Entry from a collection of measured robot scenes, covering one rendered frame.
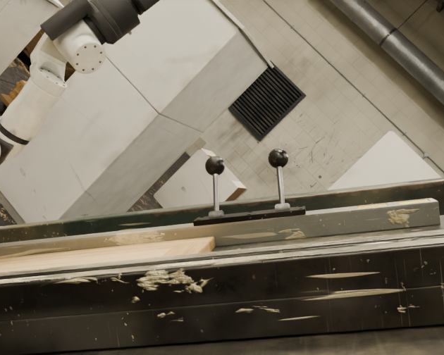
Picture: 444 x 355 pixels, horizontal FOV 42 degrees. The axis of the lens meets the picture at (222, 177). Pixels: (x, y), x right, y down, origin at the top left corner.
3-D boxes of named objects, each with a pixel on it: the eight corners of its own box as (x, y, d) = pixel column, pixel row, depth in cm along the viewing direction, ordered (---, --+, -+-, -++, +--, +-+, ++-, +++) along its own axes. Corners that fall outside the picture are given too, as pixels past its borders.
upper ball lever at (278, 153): (273, 220, 103) (268, 155, 109) (294, 218, 103) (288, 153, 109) (271, 212, 100) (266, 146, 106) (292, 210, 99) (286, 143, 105)
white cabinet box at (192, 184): (168, 196, 644) (212, 151, 633) (201, 234, 631) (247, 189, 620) (152, 196, 600) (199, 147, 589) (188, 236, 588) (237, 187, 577)
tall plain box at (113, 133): (54, 181, 432) (216, 9, 405) (103, 239, 419) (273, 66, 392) (-27, 175, 345) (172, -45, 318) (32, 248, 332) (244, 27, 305)
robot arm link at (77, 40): (134, 47, 108) (87, 84, 107) (109, 23, 114) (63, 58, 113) (106, 2, 99) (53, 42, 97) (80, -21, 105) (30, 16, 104)
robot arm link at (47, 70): (105, 44, 107) (65, 101, 110) (84, 23, 112) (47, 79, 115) (78, 28, 102) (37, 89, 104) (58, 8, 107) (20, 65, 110)
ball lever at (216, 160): (208, 227, 105) (206, 163, 111) (229, 225, 104) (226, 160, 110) (204, 219, 102) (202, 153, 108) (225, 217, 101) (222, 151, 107)
